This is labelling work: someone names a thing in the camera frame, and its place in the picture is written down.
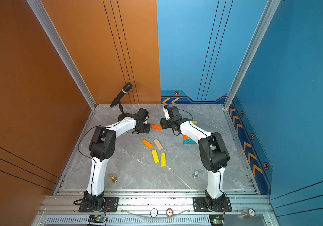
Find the long orange block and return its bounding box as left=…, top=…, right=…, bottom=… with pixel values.
left=151, top=124, right=163, bottom=130

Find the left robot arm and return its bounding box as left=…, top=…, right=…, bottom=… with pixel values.
left=82, top=111, right=151, bottom=209

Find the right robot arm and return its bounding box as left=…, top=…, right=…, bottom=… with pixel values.
left=160, top=118, right=230, bottom=209

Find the lower beige wooden block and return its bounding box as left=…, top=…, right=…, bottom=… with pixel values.
left=154, top=139, right=163, bottom=150

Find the black microphone on stand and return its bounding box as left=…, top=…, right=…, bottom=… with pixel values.
left=110, top=82, right=134, bottom=122

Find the silver chess piece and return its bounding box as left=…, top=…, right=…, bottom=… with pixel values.
left=192, top=171, right=199, bottom=179

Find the brass chess piece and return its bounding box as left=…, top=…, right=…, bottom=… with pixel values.
left=110, top=175, right=118, bottom=183

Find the copper tape roll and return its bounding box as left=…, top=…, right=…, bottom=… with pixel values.
left=166, top=208, right=174, bottom=218

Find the left green circuit board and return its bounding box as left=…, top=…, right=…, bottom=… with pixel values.
left=88, top=215, right=107, bottom=225

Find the green circuit board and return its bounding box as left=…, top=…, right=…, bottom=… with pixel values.
left=209, top=215, right=224, bottom=226
left=88, top=215, right=107, bottom=225

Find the right green circuit board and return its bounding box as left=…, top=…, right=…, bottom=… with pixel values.
left=209, top=215, right=224, bottom=226

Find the silver tape roll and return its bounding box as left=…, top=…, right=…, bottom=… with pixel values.
left=241, top=208, right=257, bottom=219

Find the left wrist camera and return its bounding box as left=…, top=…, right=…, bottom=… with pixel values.
left=137, top=108, right=149, bottom=121

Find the aluminium front rail frame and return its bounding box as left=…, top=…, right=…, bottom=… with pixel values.
left=33, top=189, right=279, bottom=226

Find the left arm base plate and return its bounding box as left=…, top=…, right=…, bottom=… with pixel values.
left=78, top=197, right=119, bottom=213

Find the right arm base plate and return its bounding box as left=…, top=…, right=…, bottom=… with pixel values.
left=193, top=195, right=233, bottom=212

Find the aluminium corner post right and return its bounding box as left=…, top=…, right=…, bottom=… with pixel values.
left=223, top=0, right=281, bottom=110

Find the aluminium corner post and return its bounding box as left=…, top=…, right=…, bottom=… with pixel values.
left=27, top=0, right=97, bottom=110
left=223, top=0, right=281, bottom=110

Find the aluminium corner post left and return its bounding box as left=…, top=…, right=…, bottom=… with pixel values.
left=27, top=0, right=97, bottom=110

